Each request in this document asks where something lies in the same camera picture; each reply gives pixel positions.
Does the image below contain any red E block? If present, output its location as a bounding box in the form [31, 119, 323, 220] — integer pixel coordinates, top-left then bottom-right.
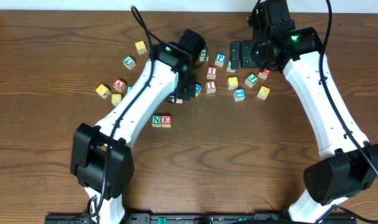
[161, 115, 171, 128]

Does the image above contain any green N block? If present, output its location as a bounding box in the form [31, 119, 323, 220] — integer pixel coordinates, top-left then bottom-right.
[151, 114, 162, 127]

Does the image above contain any red U block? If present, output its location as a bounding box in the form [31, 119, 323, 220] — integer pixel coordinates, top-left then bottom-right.
[171, 98, 183, 104]

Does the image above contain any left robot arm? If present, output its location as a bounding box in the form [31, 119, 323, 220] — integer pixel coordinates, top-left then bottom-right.
[70, 29, 206, 223]

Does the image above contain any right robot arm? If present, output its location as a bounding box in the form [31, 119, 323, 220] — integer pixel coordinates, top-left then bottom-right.
[230, 0, 378, 223]

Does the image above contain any blue H block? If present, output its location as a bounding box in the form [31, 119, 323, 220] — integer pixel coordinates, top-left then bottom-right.
[195, 83, 202, 97]

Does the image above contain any green B block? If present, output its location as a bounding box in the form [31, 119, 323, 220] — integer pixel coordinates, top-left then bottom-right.
[227, 61, 235, 73]

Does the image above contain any blue P block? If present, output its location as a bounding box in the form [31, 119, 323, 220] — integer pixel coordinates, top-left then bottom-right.
[215, 53, 227, 67]

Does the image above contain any lower red I block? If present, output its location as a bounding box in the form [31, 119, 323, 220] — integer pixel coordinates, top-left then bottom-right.
[206, 81, 217, 94]

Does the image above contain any red i block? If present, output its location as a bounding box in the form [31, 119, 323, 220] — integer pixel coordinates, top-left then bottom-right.
[206, 81, 217, 94]
[207, 66, 217, 80]

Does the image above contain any green J block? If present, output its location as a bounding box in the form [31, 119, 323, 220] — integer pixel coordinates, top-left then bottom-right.
[245, 73, 258, 88]

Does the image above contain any upper red I block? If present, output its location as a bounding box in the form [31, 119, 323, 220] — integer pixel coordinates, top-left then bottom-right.
[207, 66, 217, 80]

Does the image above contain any red M block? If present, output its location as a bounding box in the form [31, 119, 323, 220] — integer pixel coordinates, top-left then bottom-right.
[258, 68, 272, 80]

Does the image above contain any yellow block right centre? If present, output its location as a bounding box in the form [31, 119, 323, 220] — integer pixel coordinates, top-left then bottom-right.
[227, 77, 239, 90]

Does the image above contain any green 4 block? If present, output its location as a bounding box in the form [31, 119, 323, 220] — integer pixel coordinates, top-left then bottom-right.
[199, 46, 209, 62]

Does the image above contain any blue T block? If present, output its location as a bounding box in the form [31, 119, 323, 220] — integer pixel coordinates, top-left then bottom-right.
[234, 88, 246, 101]

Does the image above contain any yellow M block right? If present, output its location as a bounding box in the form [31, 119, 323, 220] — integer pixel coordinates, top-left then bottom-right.
[257, 85, 270, 100]

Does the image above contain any yellow block top left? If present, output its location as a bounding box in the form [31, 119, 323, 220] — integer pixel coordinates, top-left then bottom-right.
[135, 40, 147, 55]

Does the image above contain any blue 2 block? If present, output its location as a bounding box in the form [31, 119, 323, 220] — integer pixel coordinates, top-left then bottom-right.
[126, 86, 133, 93]

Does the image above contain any green 7 block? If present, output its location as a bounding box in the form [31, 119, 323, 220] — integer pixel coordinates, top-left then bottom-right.
[123, 55, 136, 70]

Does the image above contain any red A block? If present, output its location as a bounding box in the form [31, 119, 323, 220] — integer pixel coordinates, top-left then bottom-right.
[113, 78, 127, 93]

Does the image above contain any yellow C block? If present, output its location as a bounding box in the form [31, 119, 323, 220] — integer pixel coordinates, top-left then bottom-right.
[111, 93, 123, 106]

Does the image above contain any yellow K block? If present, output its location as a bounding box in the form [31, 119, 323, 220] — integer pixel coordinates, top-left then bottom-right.
[95, 84, 111, 99]

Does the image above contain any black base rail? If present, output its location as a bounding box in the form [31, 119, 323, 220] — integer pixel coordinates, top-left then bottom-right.
[44, 212, 357, 224]

